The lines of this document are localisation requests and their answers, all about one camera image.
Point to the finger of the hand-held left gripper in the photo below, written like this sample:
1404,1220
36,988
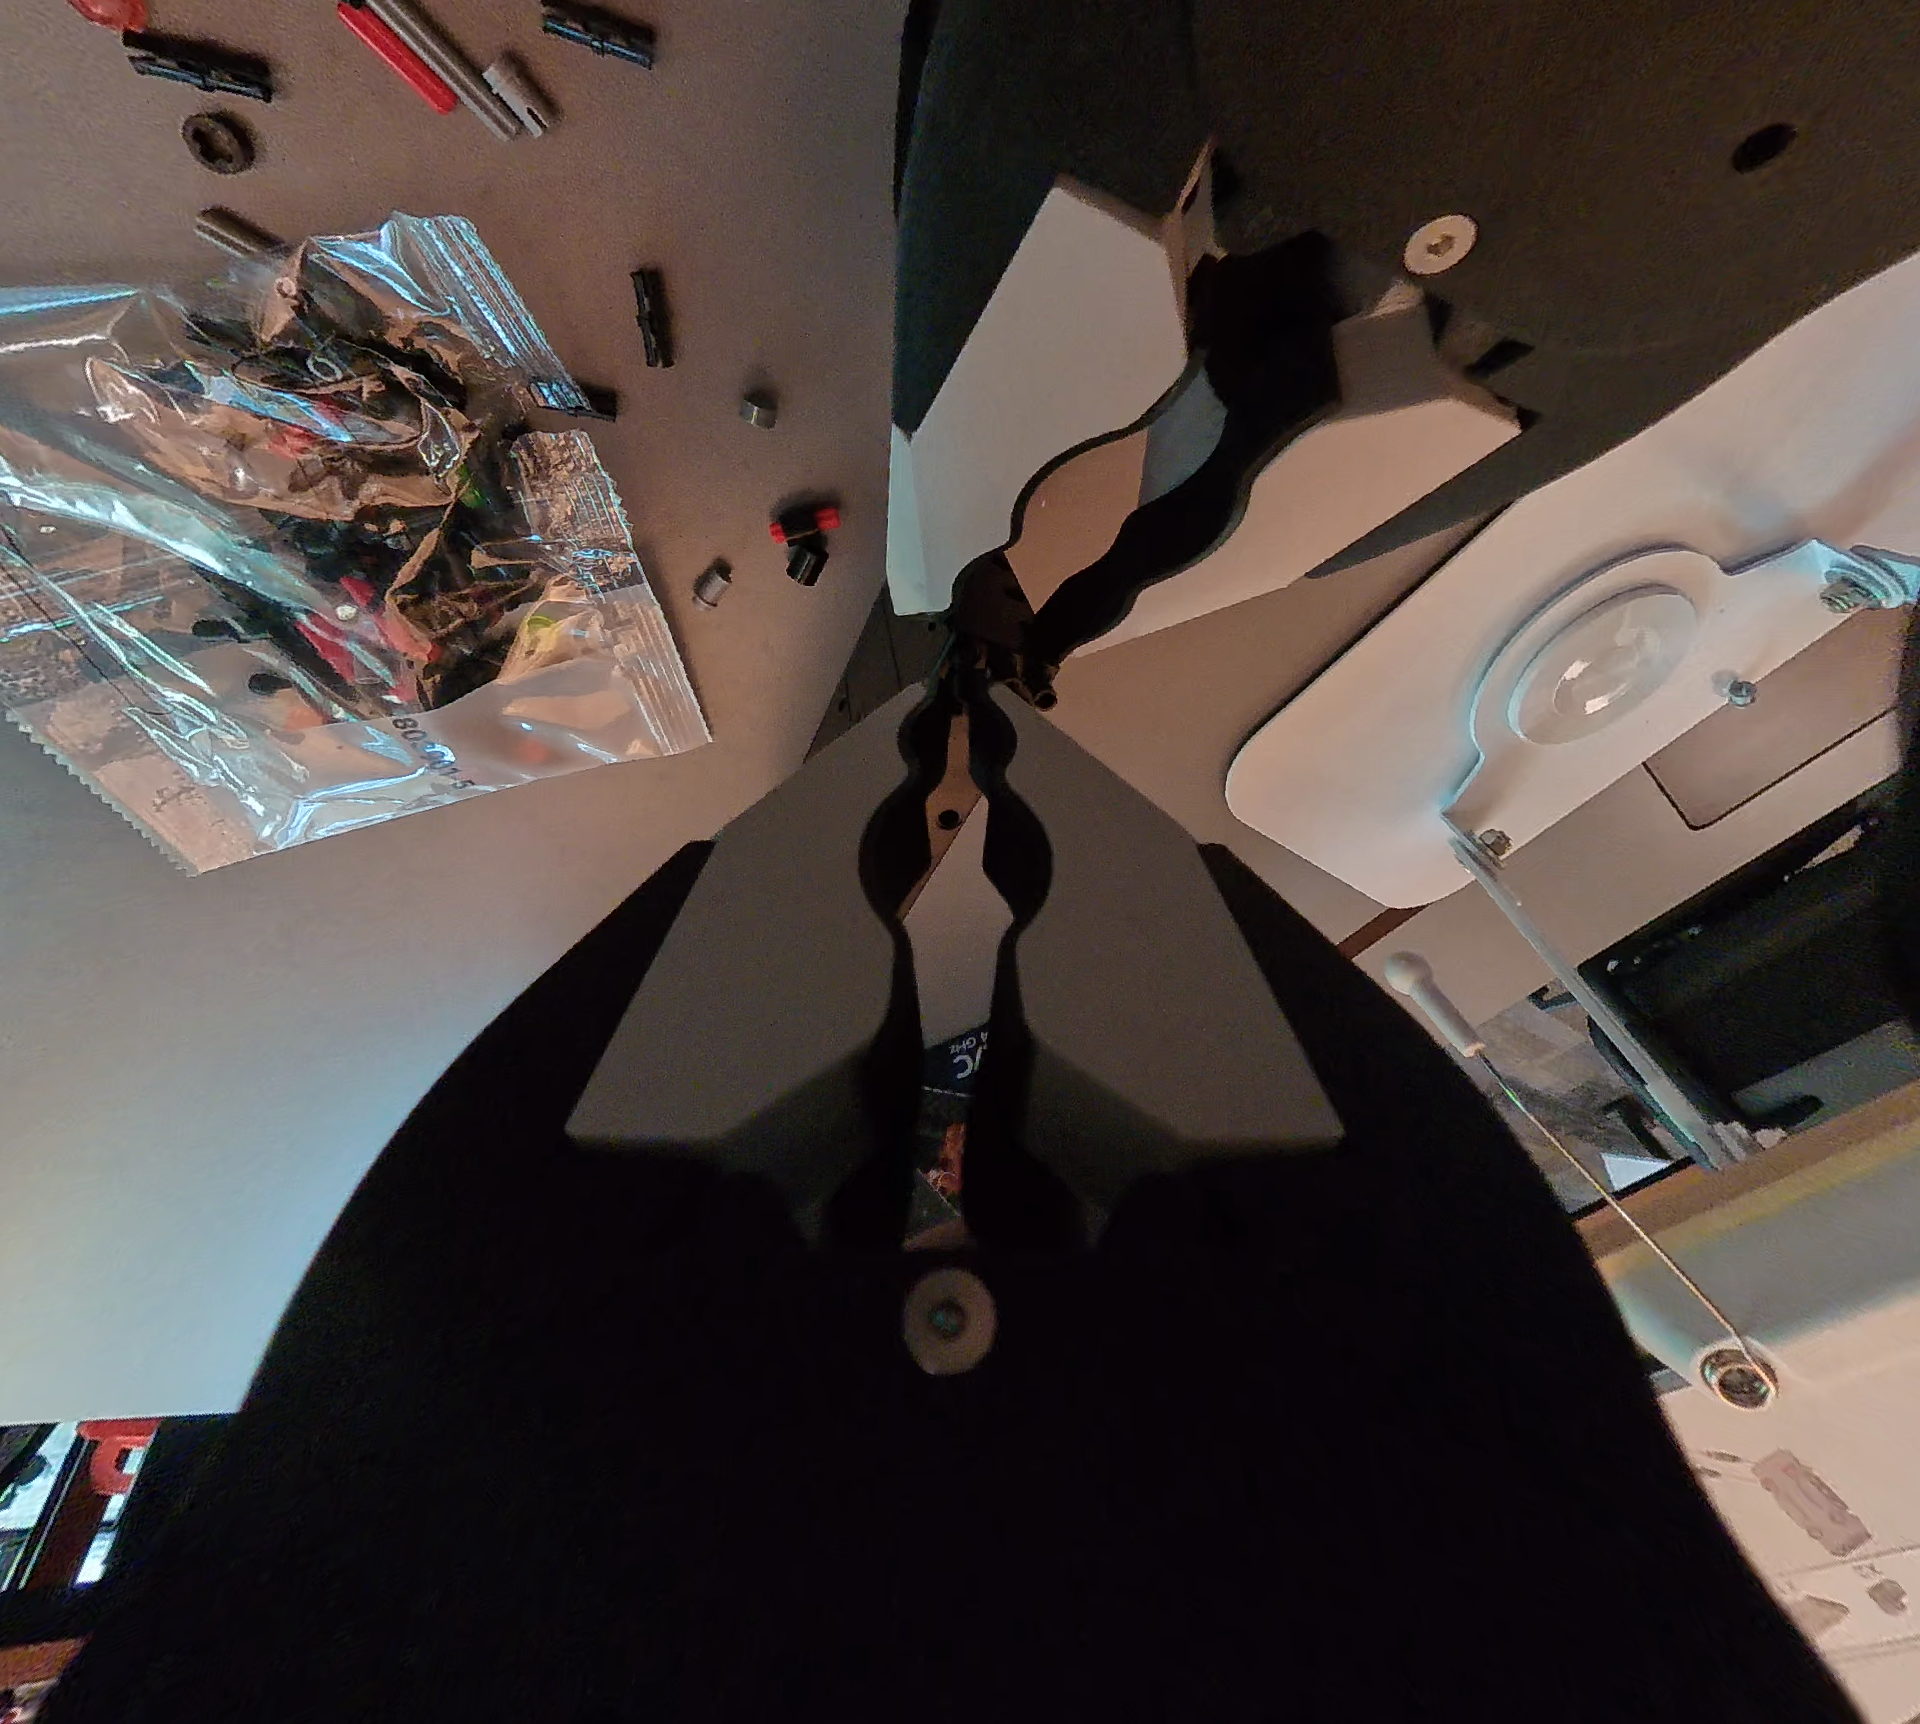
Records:
1320,464
1034,328

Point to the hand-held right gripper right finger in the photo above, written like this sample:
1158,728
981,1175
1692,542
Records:
1184,1005

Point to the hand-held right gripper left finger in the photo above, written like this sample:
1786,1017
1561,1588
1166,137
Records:
720,1005

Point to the clear plastic parts bag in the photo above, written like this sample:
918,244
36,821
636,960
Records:
301,555

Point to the white book stand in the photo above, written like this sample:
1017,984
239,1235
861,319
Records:
1351,734

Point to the dark grey bush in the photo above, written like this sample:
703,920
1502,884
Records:
760,404

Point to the red and black pin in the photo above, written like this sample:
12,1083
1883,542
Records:
802,524

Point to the short black bush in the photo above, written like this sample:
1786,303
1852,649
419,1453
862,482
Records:
811,562

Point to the small grey pin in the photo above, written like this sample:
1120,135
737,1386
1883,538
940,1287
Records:
712,585

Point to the light grey pin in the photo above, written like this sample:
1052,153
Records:
520,94

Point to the long grey axle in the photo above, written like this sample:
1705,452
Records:
442,52

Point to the long red axle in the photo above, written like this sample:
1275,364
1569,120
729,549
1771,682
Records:
399,59

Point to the grey axle stub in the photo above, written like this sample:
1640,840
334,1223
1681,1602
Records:
240,232

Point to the building instruction booklet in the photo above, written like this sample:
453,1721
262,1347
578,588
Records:
1800,1528

